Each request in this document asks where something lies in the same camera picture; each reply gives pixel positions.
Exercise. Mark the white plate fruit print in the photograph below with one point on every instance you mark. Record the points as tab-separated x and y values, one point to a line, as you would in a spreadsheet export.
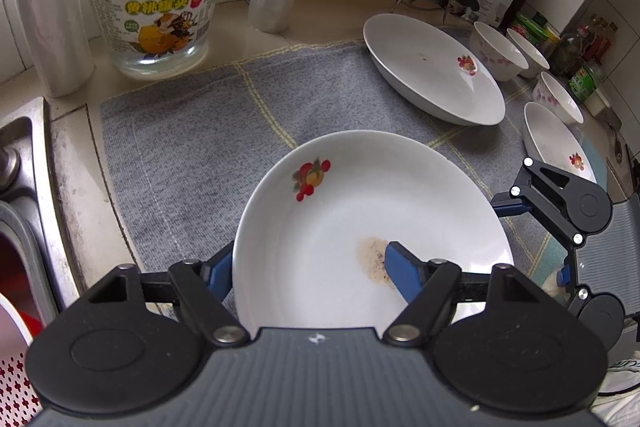
425	77
350	207

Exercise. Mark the white bowl pink flowers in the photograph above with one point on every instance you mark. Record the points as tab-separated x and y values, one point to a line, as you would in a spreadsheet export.
532	52
495	52
555	94

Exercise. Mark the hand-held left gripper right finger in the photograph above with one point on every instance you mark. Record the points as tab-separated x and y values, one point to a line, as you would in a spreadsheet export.
400	267

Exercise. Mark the green food package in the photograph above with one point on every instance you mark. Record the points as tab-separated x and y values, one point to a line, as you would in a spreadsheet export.
535	32

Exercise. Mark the dark glass jar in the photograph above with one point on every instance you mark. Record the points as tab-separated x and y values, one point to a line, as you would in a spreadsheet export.
567	54

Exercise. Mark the white strainer basket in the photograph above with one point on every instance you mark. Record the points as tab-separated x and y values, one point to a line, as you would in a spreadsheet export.
15	382

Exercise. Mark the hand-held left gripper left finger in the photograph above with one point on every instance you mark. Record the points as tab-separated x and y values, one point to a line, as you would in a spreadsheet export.
220	272

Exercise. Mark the red plastic basin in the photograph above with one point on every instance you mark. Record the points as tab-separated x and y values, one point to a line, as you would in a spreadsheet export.
29	324

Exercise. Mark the stainless steel sink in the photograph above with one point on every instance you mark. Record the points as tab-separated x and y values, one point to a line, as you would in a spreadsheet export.
30	132

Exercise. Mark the grey checked dish mat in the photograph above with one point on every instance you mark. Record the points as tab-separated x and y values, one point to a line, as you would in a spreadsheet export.
200	132

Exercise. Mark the small white dish fruit print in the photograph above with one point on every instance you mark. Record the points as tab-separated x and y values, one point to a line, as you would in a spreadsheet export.
550	132

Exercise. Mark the green label jar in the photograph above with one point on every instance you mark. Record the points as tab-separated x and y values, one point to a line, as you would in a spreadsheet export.
582	84

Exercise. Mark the steel sink basin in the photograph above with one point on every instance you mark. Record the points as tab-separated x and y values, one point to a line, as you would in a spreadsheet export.
35	247

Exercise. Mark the slim plastic bag roll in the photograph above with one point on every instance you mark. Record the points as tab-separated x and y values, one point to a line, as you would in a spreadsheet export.
50	7

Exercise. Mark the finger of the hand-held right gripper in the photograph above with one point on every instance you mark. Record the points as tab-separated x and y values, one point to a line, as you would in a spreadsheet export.
565	274
507	207

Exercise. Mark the small seasoning bottle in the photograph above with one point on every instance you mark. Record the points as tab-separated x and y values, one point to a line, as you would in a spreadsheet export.
605	34
584	36

